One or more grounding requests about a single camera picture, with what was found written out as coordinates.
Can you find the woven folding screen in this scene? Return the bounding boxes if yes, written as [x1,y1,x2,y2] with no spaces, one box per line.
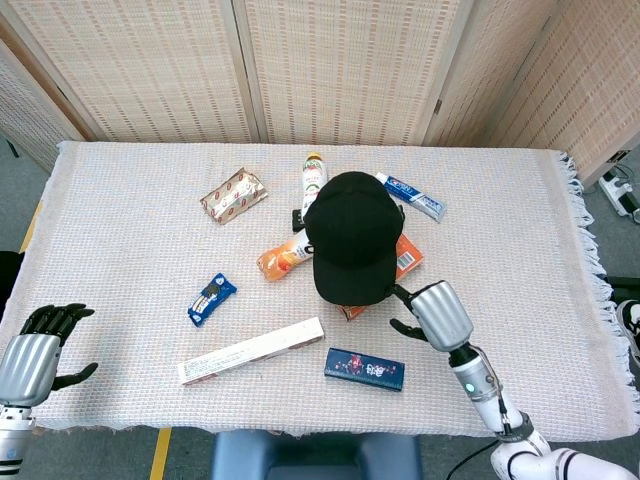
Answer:
[0,0,640,186]

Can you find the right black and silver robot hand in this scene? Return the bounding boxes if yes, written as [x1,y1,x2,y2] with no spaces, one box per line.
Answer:
[388,280,475,353]

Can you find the blue and white toothpaste tube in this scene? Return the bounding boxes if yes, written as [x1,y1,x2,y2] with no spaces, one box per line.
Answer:
[374,171,447,224]

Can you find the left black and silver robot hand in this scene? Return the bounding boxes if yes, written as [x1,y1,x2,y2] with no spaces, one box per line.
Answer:
[0,303,100,407]

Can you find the tea bottle with yellow cap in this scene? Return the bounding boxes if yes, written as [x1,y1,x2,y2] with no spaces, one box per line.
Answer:
[299,152,330,221]

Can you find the orange cardboard box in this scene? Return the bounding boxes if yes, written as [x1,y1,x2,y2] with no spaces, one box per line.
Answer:
[335,232,425,322]

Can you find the gold foil snack packet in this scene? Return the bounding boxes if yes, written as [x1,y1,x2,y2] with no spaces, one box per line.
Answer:
[199,167,270,226]

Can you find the black and white shoe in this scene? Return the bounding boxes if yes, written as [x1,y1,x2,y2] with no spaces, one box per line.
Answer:
[615,298,640,369]

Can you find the black cable under arm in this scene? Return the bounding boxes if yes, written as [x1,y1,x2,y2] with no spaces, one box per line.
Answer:
[447,438,499,480]

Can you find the long white cardboard box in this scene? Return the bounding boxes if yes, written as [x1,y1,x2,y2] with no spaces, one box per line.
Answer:
[177,316,326,386]

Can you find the blue cookie packet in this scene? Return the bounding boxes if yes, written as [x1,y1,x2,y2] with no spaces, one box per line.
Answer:
[186,272,238,328]

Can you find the black object beside table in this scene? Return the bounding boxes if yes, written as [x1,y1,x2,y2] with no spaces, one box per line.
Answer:
[0,249,26,309]

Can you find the white power strip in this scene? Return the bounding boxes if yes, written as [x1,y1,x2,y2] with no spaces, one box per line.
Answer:
[598,169,640,224]

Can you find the dark blue flat box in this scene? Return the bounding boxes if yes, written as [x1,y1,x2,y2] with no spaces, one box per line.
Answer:
[323,347,406,392]

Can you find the black baseball cap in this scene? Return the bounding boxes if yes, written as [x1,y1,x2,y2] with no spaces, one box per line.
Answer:
[303,170,405,306]

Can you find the orange drink bottle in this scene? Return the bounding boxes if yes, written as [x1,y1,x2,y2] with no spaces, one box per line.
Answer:
[256,230,316,282]

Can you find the pale woven tablecloth with fringe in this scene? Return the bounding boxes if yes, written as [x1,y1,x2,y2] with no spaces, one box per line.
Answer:
[0,140,631,444]

